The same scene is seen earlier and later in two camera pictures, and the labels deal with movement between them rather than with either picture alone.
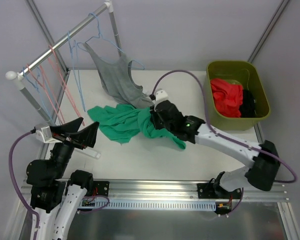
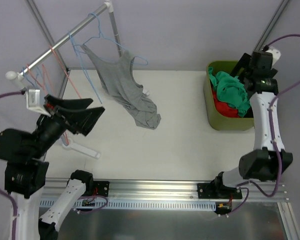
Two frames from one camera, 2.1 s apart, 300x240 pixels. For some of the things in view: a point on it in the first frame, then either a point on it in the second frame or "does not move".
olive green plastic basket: (246, 72) does not move
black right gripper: (156, 120) -> (241, 66)
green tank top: (120, 122) -> (230, 90)
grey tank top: (117, 82) does not move
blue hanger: (136, 67) -> (100, 35)
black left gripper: (70, 139) -> (65, 119)
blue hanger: (73, 70) -> (85, 66)
